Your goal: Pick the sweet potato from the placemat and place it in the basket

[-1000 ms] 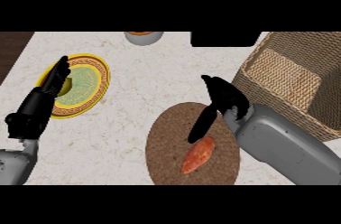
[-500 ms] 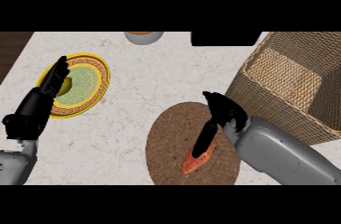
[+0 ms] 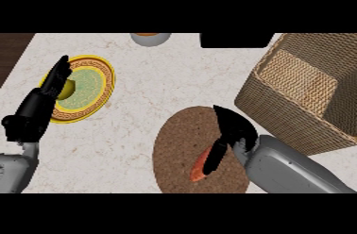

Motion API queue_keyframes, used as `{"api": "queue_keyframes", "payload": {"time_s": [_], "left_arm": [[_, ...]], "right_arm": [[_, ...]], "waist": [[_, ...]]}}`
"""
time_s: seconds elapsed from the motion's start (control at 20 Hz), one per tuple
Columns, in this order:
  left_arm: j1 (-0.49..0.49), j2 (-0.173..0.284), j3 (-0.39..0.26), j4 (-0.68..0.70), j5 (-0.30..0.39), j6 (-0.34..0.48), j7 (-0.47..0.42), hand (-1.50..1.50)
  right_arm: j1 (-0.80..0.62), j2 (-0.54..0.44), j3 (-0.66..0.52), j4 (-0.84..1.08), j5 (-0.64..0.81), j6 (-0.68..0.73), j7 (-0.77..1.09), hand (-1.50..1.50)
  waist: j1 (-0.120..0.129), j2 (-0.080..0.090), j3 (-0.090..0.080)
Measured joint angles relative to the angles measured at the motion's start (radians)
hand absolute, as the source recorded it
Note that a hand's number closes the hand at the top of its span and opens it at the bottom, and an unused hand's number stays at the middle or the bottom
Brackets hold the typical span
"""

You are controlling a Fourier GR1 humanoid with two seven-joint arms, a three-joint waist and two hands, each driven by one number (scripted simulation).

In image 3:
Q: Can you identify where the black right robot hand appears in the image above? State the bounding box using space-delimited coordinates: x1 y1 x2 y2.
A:
202 104 260 176

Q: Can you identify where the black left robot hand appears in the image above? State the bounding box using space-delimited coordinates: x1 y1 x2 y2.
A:
0 54 74 143

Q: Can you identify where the round brown cork placemat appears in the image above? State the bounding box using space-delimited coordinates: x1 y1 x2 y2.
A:
152 106 252 194

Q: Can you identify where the orange sweet potato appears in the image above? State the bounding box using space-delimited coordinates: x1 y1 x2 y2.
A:
190 145 217 183

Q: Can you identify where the woven wicker basket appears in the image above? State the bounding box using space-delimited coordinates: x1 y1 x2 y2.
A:
233 33 357 157

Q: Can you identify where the yellow-green fruit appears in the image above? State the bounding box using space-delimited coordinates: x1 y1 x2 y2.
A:
56 78 77 101

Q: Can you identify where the yellow patterned plate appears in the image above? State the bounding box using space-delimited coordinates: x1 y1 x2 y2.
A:
38 54 117 125

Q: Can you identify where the grey bowl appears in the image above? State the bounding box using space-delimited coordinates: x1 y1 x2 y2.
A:
130 33 173 48

